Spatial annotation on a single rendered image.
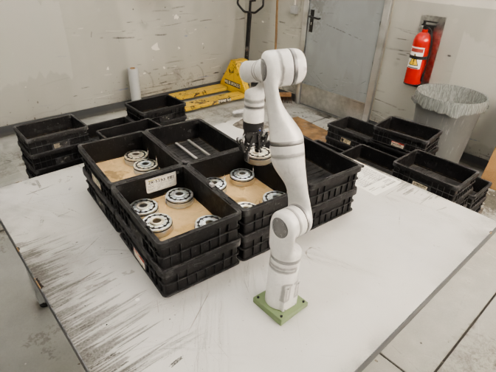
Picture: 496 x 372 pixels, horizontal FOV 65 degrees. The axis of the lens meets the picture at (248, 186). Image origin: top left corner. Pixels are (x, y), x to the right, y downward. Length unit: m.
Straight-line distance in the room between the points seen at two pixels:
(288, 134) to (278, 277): 0.42
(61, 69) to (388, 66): 3.34
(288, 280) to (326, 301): 0.20
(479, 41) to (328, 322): 3.18
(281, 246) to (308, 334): 0.28
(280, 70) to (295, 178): 0.28
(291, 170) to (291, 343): 0.50
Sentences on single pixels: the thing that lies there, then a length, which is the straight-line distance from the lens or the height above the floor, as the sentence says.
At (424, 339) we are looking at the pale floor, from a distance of 2.31.
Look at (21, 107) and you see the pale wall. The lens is 4.57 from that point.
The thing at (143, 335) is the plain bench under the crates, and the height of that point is 0.70.
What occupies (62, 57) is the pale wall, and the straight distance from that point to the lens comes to 4.57.
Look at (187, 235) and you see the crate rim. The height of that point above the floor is 0.93.
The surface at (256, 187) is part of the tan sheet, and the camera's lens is 1.59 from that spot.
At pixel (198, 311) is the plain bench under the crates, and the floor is 0.70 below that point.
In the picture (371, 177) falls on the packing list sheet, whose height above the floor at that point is 0.70.
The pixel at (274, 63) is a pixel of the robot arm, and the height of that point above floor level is 1.42.
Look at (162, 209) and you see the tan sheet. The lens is 1.47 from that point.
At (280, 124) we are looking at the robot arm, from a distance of 1.01.
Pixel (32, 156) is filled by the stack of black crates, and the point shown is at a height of 0.48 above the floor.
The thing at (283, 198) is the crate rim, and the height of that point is 0.92.
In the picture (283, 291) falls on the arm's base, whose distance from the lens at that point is 1.20.
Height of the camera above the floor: 1.66
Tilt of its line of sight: 31 degrees down
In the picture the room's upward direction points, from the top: 2 degrees clockwise
